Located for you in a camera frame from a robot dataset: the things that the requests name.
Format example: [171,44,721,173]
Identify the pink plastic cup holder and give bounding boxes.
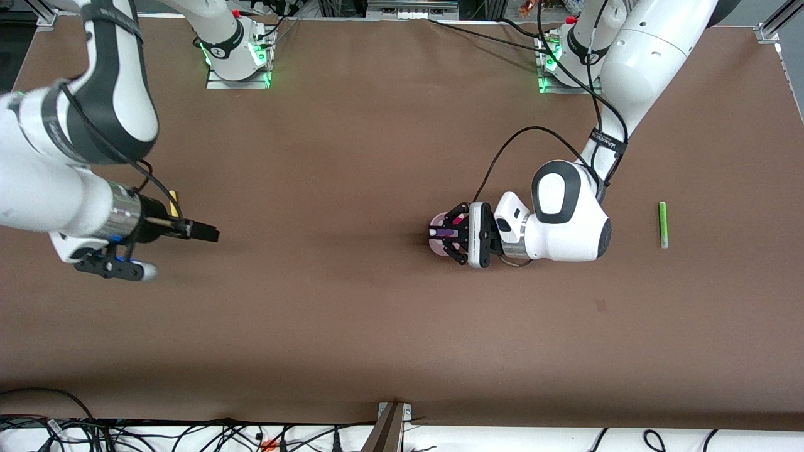
[428,213,469,257]

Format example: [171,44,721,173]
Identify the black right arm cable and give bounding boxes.
[60,82,187,222]

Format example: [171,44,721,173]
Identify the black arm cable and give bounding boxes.
[472,0,630,203]
[60,82,187,222]

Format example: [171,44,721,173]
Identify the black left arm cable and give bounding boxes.
[472,0,630,203]

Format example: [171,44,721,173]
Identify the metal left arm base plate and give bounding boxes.
[536,31,606,95]

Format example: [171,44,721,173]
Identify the black cable across table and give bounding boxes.
[428,18,557,52]

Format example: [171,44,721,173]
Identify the metal table edge bracket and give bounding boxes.
[361,401,414,452]

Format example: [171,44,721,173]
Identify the black looped floor cable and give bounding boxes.
[0,387,96,429]

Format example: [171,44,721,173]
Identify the metal frame rail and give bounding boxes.
[366,0,460,21]

